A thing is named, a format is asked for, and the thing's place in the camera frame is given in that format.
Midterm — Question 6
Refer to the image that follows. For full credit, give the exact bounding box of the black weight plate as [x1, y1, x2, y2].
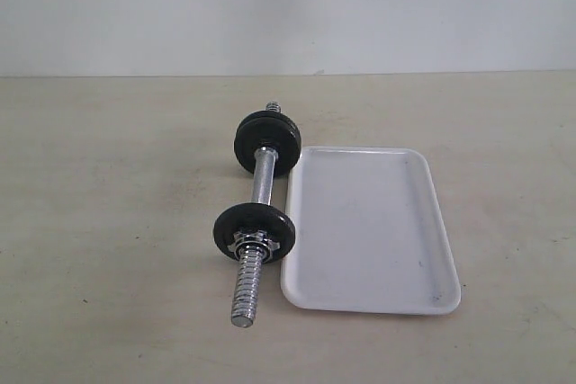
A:
[238, 110, 298, 130]
[234, 116, 302, 178]
[212, 202, 296, 263]

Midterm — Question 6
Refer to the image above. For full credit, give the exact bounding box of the chrome threaded dumbbell bar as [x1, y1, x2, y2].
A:
[230, 101, 284, 328]

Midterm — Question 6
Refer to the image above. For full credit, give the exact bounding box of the chrome star collar nut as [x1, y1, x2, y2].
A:
[228, 230, 281, 263]

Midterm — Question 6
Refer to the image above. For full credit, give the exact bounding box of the white plastic tray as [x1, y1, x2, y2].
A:
[280, 146, 461, 316]

